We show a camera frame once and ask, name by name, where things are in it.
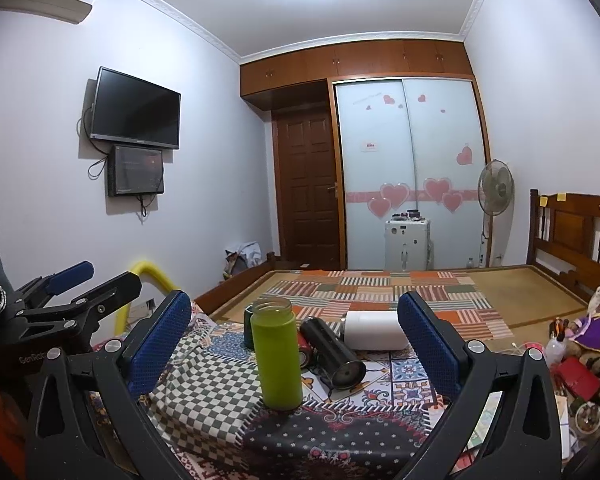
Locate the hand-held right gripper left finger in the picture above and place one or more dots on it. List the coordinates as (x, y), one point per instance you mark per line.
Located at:
(157, 345)

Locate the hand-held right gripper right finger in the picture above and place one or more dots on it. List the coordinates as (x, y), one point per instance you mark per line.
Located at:
(430, 345)

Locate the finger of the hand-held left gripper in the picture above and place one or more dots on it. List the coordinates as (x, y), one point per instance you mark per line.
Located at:
(111, 291)
(70, 275)

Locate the white cup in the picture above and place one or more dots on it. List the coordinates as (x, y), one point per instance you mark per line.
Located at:
(375, 331)

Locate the dark green cup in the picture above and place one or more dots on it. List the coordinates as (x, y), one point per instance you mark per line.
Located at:
(249, 327)

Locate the black metal cup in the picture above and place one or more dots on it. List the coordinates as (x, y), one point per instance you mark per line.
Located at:
(328, 351)

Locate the yellow hoop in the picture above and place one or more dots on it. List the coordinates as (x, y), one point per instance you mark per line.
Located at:
(152, 272)

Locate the checkered cloth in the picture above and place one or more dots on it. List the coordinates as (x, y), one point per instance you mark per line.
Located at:
(205, 390)

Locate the patchwork striped mat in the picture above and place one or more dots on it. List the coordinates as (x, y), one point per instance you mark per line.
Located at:
(360, 290)

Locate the woven straw mat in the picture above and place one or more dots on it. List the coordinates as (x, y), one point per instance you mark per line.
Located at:
(530, 295)

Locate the green water bottle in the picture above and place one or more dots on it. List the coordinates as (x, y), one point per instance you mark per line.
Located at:
(276, 360)

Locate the pile of bags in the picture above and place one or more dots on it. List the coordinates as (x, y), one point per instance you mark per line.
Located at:
(242, 257)

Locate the small black monitor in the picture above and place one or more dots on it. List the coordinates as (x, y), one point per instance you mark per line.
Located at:
(135, 170)

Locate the red can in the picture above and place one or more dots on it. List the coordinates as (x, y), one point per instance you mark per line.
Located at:
(306, 355)

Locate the clear bottle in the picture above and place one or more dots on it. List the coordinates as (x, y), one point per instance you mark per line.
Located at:
(555, 350)

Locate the red box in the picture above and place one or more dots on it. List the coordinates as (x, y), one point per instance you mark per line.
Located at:
(577, 377)

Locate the purple stuffed doll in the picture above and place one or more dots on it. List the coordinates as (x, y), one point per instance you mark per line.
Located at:
(597, 325)

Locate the standing fan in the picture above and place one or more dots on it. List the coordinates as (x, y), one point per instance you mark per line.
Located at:
(495, 187)

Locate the orange cloth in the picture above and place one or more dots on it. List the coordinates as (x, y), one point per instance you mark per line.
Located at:
(2, 435)

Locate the round tin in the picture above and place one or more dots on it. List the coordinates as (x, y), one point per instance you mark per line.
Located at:
(588, 417)

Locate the wooden bed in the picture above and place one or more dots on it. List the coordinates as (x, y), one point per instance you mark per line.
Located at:
(570, 230)

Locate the wooden wardrobe with frosted doors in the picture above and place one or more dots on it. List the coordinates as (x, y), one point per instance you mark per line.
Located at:
(405, 160)

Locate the brown wooden door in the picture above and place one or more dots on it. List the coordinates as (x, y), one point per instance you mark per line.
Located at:
(307, 185)

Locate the air conditioner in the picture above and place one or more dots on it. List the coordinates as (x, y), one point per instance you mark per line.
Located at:
(45, 6)

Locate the wall television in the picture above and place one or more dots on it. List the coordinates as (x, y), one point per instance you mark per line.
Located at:
(135, 110)

